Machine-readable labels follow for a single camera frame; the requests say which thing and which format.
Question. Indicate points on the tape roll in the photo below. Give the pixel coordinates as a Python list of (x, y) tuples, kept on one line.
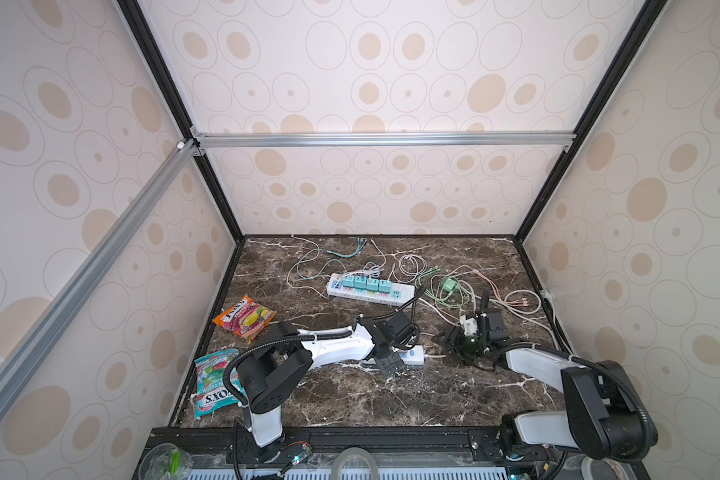
[(591, 469)]

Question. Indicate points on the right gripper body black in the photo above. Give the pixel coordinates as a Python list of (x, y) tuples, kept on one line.
[(466, 348)]

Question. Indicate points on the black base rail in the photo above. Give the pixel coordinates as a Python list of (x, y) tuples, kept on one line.
[(401, 453)]

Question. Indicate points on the light green charger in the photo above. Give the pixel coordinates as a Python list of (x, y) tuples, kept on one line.
[(448, 285)]

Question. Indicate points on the left diagonal aluminium bar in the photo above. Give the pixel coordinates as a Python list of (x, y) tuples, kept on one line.
[(20, 366)]

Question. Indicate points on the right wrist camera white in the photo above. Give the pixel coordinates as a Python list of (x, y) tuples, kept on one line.
[(469, 326)]

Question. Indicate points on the clear plastic cup green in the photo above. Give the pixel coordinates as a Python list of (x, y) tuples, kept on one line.
[(165, 462)]

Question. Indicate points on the teal snack bag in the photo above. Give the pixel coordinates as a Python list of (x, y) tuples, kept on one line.
[(211, 394)]

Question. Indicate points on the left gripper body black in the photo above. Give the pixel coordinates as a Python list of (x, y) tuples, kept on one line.
[(389, 361)]

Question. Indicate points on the white blue power strip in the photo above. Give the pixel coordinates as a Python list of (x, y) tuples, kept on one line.
[(413, 357)]

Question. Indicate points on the clear tube loop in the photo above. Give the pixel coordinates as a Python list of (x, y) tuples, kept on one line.
[(355, 458)]

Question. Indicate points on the horizontal aluminium bar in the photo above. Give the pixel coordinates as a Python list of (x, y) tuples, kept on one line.
[(395, 139)]

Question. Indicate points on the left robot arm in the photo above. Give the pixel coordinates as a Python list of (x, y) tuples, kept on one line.
[(265, 375)]

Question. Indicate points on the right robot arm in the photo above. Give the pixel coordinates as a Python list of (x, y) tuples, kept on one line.
[(604, 416)]

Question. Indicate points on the orange snack bag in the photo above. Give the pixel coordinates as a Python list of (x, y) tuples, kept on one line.
[(246, 318)]

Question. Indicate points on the white multicolour power strip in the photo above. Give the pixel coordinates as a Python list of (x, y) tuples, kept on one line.
[(401, 293)]

